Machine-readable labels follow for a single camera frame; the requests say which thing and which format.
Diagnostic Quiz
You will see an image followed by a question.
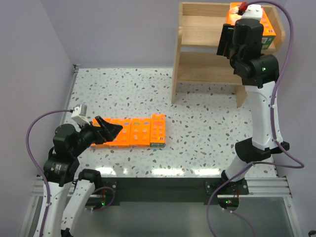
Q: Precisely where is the orange sponge box narrow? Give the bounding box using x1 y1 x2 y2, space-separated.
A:
226 2 241 26
150 114 166 148

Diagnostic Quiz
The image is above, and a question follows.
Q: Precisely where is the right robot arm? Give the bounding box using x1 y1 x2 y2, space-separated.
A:
217 18 289 183

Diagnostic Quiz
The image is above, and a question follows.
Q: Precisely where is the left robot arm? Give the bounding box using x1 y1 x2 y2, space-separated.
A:
26 111 123 237

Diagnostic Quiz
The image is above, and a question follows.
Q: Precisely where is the wooden shelf unit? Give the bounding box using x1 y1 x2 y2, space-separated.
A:
172 2 285 106

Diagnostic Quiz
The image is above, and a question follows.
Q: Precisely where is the orange sponge box wide left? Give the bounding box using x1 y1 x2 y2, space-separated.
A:
92 118 131 148

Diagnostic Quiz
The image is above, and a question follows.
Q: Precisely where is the orange sponge box wide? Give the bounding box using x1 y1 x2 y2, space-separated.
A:
130 118 151 148
92 118 131 148

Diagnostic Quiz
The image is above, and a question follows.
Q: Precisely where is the orange sponge box wide middle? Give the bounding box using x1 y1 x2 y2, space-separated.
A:
130 118 151 148

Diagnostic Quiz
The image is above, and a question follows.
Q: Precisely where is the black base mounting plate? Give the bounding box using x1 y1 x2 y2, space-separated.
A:
83 177 250 207

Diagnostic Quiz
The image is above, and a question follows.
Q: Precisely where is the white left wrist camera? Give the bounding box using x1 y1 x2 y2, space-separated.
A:
71 104 89 125

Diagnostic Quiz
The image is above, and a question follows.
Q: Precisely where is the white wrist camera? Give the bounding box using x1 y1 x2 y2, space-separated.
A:
237 2 263 21
71 104 89 125

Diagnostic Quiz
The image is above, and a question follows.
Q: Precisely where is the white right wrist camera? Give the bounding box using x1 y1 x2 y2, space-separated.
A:
237 2 263 21

